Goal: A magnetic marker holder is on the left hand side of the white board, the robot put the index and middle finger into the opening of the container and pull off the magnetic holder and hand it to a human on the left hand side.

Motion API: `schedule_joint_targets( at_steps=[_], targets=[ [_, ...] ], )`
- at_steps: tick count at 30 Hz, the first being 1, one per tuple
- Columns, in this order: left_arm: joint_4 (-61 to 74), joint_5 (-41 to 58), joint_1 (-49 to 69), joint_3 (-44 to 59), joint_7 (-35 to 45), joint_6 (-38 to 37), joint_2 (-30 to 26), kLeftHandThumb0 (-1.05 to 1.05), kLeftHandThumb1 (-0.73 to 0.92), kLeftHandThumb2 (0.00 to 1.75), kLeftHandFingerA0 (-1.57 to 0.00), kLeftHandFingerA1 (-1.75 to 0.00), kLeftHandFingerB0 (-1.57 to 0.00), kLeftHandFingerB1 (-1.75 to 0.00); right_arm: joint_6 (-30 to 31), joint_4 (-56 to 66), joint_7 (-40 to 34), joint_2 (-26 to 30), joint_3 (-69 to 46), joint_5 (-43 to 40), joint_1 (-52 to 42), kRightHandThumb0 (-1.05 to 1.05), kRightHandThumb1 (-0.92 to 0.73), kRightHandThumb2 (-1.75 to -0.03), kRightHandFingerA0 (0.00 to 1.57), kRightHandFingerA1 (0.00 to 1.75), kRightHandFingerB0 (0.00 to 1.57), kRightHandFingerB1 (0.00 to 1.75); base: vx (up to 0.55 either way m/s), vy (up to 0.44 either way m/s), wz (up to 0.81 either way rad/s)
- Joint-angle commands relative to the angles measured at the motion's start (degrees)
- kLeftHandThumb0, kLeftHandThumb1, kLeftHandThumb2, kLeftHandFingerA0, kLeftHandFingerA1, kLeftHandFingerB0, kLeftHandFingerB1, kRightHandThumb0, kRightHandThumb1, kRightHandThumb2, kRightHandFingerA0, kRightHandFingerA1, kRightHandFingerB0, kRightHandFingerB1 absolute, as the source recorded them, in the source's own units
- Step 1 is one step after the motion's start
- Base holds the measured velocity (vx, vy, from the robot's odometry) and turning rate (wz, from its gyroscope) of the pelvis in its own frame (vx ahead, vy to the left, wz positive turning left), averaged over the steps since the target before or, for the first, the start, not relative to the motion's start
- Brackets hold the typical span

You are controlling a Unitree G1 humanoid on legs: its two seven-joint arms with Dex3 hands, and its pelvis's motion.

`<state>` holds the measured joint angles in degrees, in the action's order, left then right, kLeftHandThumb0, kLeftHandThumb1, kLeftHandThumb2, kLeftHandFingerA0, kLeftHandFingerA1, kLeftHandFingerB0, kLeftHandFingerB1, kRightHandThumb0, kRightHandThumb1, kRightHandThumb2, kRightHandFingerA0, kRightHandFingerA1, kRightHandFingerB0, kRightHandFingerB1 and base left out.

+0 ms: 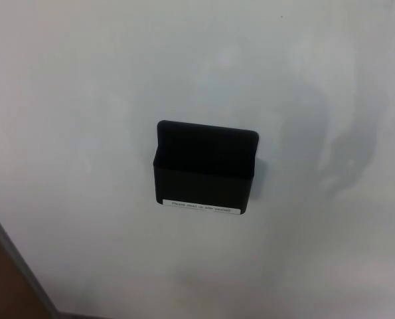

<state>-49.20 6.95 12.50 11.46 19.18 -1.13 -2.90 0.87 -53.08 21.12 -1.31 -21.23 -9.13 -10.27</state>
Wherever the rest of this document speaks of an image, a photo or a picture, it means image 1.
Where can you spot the white whiteboard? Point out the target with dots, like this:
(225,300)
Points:
(84,99)

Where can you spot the black magnetic marker holder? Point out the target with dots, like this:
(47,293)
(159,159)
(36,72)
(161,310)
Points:
(200,186)

